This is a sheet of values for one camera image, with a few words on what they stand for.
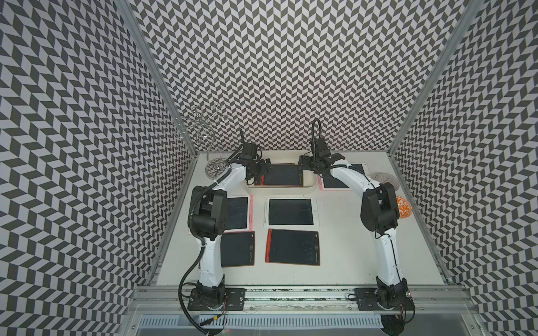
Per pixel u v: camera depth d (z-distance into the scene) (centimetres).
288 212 97
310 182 106
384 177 102
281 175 108
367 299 73
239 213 94
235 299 73
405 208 93
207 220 53
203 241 55
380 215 57
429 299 75
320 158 77
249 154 79
